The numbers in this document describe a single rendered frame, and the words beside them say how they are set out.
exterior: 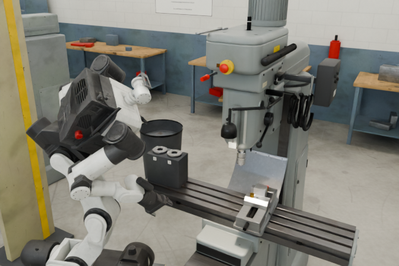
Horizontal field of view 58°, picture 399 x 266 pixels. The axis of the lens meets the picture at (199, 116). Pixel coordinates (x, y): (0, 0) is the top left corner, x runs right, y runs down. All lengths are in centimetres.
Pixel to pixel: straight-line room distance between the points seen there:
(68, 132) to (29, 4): 721
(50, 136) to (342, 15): 484
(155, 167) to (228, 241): 61
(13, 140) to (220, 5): 441
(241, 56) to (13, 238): 239
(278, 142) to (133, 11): 563
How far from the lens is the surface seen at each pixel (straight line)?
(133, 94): 159
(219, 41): 155
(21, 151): 303
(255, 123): 174
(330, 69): 186
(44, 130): 177
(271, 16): 186
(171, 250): 321
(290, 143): 221
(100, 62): 173
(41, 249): 222
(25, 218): 327
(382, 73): 540
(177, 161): 209
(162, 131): 410
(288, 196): 240
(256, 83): 162
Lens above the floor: 210
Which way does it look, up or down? 21 degrees down
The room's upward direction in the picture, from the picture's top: 1 degrees clockwise
